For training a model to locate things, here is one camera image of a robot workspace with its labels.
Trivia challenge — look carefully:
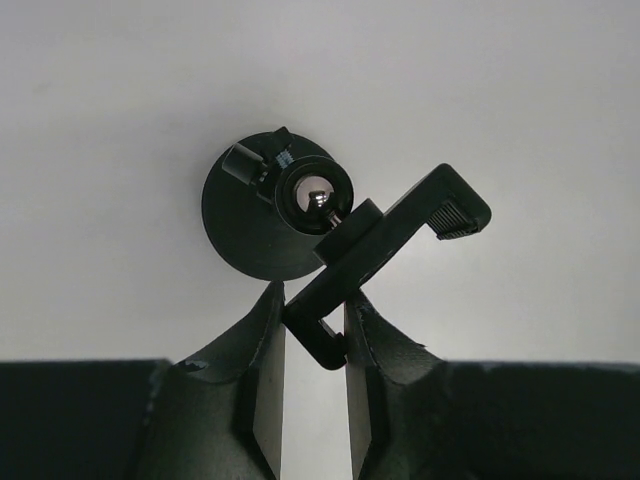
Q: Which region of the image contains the black round-base phone holder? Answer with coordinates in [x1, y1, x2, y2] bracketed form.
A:
[201, 128, 492, 370]

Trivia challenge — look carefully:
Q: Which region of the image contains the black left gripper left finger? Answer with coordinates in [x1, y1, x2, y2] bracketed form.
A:
[1, 282, 285, 479]

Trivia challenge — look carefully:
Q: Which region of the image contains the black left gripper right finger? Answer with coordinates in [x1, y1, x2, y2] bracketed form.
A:
[344, 294, 639, 479]

